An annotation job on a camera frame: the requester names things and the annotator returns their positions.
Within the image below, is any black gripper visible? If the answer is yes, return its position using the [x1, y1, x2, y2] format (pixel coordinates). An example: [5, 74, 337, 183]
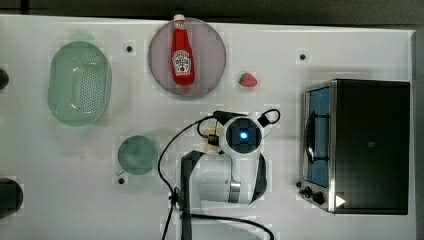
[208, 134, 219, 146]

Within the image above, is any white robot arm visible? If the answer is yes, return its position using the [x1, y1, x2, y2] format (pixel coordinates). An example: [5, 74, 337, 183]
[179, 111, 272, 240]

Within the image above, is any green mug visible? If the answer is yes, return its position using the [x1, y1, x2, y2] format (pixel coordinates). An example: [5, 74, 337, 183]
[117, 135, 159, 175]

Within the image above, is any red toy strawberry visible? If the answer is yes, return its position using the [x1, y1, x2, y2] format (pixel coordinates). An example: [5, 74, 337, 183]
[239, 72, 258, 88]

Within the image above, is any red ketchup bottle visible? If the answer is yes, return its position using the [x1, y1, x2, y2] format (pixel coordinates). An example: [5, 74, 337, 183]
[170, 14, 195, 86]

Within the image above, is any grey round plate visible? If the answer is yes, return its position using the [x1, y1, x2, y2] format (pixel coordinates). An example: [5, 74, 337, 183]
[148, 18, 226, 98]

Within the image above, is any silver black toaster oven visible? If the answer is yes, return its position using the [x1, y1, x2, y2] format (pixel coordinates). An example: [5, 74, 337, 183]
[296, 79, 410, 215]

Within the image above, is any green plastic colander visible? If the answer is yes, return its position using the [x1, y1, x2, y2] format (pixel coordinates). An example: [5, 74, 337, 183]
[47, 34, 112, 127]

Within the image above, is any black round object lower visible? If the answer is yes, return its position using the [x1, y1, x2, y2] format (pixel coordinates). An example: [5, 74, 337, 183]
[0, 178, 24, 219]

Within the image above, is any black round object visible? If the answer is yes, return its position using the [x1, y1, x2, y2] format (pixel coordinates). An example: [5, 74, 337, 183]
[0, 178, 24, 219]
[0, 69, 9, 89]

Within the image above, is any black round object upper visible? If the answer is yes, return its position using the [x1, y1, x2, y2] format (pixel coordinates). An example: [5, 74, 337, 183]
[0, 69, 9, 89]

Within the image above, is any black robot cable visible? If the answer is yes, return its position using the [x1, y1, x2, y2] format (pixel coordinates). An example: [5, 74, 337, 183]
[157, 115, 276, 240]

